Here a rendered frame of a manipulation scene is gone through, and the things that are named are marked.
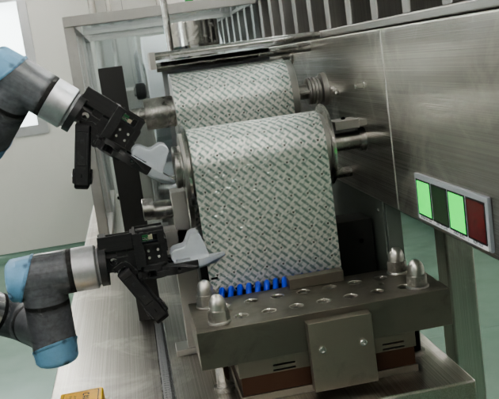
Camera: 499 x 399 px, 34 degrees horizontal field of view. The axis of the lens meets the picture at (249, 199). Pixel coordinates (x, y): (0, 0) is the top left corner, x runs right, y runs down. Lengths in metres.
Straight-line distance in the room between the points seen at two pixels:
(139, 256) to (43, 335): 0.20
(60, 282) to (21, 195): 5.69
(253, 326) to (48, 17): 5.87
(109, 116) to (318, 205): 0.39
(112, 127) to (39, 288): 0.29
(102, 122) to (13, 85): 0.16
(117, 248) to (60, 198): 5.65
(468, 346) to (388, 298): 0.48
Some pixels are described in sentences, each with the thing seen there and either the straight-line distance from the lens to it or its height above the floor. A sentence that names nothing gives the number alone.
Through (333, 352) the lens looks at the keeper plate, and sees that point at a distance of 1.26.
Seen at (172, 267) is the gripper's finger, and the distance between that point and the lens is 1.36.
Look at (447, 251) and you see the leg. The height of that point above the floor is 0.99.
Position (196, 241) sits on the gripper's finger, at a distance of 1.38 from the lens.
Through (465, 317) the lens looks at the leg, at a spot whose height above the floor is 0.85.
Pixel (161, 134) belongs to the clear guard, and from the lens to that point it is 2.41.
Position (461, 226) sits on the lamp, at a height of 1.17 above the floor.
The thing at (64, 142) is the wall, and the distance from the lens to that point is 6.97.
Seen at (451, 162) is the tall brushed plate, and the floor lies 1.25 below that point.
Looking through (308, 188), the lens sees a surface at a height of 1.19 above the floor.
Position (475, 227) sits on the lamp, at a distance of 1.06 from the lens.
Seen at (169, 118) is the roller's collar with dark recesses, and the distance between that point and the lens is 1.65.
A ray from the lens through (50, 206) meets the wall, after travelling 7.04.
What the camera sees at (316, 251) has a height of 1.07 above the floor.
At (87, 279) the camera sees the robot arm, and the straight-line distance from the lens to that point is 1.37.
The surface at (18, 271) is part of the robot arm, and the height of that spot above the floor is 1.13.
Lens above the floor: 1.43
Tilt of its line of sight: 10 degrees down
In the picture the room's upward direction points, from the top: 8 degrees counter-clockwise
